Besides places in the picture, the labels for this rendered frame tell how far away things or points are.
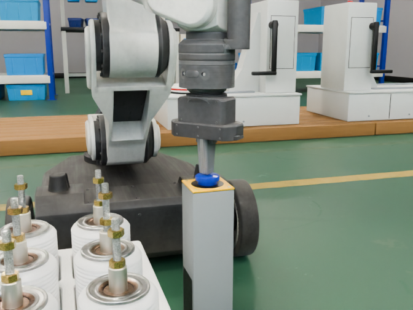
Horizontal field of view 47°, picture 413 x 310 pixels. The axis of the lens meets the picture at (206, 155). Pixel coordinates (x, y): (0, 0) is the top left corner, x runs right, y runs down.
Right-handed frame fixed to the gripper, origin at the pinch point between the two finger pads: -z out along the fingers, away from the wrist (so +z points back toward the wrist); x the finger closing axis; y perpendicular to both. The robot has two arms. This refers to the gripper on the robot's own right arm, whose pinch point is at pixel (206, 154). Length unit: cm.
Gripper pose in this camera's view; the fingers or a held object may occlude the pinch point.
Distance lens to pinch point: 78.1
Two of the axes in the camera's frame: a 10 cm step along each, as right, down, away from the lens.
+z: 0.0, -9.8, -2.2
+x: 8.7, 1.1, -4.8
